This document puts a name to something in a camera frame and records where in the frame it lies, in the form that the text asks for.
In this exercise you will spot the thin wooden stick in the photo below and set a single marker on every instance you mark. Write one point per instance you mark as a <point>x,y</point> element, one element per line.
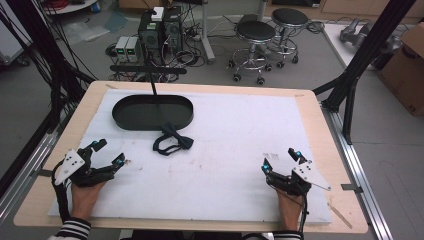
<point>340,215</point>

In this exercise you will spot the white foam mat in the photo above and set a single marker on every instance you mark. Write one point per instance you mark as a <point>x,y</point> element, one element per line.
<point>220,160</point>

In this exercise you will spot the brown cardboard box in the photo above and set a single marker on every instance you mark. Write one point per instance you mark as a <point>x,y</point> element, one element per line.
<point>405,76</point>

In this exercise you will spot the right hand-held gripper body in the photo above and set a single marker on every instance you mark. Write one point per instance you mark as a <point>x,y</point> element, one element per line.
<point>308,175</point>

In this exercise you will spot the clear plastic sheet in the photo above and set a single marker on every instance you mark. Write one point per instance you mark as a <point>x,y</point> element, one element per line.
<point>83,31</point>

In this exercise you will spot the grey machine part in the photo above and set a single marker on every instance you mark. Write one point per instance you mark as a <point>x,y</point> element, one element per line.
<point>356,31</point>

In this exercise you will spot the black oval tray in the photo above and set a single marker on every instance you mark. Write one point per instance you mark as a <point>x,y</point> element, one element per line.
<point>151,113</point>

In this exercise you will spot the grey tape strip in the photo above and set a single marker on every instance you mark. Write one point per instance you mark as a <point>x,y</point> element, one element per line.
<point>351,188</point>
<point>45,173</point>

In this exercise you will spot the grey metal table leg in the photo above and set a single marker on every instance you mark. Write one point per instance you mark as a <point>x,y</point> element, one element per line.
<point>207,36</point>

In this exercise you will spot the black T-shaped stand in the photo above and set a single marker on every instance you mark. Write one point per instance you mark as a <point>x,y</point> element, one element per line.
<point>148,69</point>

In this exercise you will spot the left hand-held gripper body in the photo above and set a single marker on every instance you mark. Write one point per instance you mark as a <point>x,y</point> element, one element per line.
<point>75,165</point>

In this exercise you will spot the small white box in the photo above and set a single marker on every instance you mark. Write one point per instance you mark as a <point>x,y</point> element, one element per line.
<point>157,14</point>

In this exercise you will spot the black computer tower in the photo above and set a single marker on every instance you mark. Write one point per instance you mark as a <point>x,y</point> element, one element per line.
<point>173,30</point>
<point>150,36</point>

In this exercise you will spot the person's left hand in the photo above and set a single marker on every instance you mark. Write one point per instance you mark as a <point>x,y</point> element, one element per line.
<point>83,200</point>

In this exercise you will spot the grey power supply unit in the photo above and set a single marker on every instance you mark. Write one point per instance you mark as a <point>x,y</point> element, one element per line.
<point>121,48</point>
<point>133,49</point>

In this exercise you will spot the black round swivel stool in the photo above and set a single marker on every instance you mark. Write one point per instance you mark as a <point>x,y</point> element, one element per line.
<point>255,31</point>
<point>289,17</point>

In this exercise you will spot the black metal frame post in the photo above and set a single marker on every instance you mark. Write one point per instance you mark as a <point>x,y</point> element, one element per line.
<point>363,56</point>
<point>56,60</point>

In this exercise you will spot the aluminium rail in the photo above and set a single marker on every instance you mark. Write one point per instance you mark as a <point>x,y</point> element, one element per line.
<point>23,180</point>
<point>360,180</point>

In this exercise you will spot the dark bow tie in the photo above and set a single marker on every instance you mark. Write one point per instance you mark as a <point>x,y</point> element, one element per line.
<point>175,139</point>

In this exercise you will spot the person's right hand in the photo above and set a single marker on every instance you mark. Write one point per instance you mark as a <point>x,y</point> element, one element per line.
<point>290,210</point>

